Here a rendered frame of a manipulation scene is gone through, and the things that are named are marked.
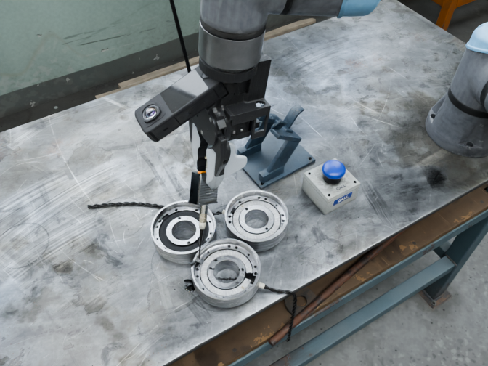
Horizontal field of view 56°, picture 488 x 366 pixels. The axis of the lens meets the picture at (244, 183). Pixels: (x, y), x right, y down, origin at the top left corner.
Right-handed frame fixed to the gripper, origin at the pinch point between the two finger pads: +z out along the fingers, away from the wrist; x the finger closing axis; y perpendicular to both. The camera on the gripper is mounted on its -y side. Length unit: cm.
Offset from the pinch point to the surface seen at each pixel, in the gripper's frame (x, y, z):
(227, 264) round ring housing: -9.1, 0.3, 11.5
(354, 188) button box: -8.0, 25.4, 5.9
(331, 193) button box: -7.3, 20.8, 5.8
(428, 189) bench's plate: -12.9, 39.9, 7.7
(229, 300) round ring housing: -15.5, -3.1, 9.4
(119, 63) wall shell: 156, 36, 83
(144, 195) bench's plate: 11.7, -5.4, 14.1
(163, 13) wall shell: 157, 60, 61
